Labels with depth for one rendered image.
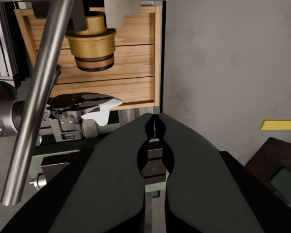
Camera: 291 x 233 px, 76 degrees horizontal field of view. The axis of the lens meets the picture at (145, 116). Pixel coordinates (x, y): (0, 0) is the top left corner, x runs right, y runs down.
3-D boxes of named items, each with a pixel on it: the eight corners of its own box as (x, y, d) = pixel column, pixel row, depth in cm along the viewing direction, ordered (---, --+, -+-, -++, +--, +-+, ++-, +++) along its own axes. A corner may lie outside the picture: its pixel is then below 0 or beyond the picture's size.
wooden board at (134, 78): (19, 9, 47) (13, 9, 44) (157, 5, 53) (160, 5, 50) (51, 111, 63) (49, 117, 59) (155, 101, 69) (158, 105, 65)
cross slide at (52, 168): (43, 156, 64) (39, 166, 60) (164, 139, 71) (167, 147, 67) (57, 191, 73) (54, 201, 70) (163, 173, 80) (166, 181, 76)
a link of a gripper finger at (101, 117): (123, 119, 45) (83, 123, 44) (121, 96, 42) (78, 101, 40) (124, 125, 42) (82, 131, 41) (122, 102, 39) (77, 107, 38)
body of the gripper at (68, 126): (86, 121, 48) (35, 126, 46) (79, 89, 43) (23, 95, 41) (84, 139, 41) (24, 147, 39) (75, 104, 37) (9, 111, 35)
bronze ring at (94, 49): (54, 19, 28) (69, 76, 34) (116, 16, 30) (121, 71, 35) (63, 10, 35) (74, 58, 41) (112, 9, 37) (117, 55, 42)
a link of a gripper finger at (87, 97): (122, 112, 48) (84, 116, 46) (120, 91, 45) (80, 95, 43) (123, 119, 45) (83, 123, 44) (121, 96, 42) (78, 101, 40)
